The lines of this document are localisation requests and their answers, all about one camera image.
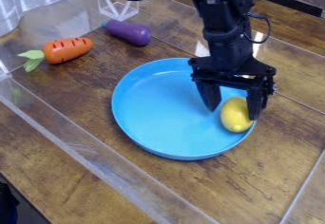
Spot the yellow toy lemon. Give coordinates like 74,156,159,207
221,97,253,133

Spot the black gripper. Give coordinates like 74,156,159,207
189,26,276,121

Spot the orange toy carrot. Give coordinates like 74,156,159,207
19,37,94,72

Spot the blue round plastic tray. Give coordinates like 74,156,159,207
113,58,250,160

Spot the clear acrylic enclosure wall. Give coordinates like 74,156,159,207
0,0,325,224

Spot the purple toy eggplant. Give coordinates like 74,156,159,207
102,19,151,47

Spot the clear acrylic corner bracket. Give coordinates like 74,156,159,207
96,0,139,21

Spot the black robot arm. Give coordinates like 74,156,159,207
189,0,276,121

